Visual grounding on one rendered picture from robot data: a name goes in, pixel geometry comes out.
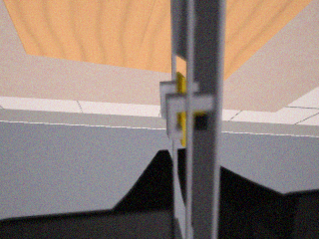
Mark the light brown wooden board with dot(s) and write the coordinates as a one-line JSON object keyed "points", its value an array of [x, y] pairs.
{"points": [[136, 33]]}

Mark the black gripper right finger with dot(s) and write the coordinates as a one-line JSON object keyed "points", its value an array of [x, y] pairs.
{"points": [[247, 210]]}

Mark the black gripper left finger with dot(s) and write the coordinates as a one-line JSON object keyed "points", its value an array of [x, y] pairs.
{"points": [[145, 212]]}

